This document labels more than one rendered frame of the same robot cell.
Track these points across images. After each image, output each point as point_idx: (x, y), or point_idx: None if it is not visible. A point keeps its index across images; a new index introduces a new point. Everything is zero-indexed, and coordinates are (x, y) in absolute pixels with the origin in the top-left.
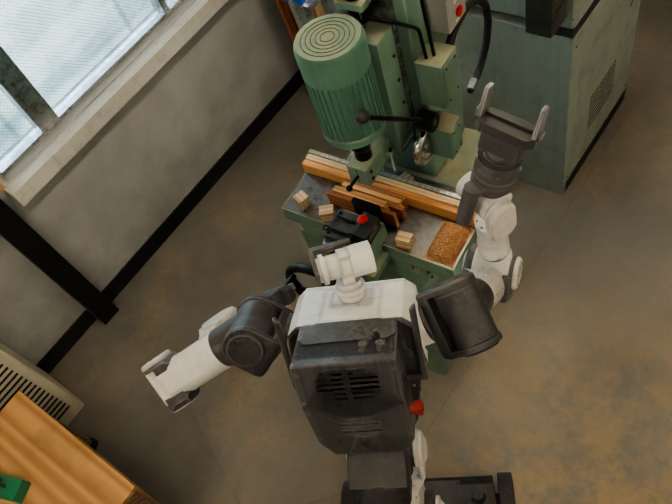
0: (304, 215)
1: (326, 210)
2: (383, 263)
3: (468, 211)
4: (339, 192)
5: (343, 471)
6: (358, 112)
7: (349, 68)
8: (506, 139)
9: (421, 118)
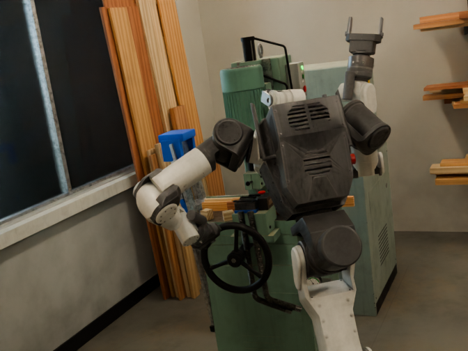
0: (209, 221)
1: (228, 211)
2: (277, 231)
3: (350, 86)
4: (237, 199)
5: None
6: (266, 89)
7: (256, 76)
8: (365, 37)
9: None
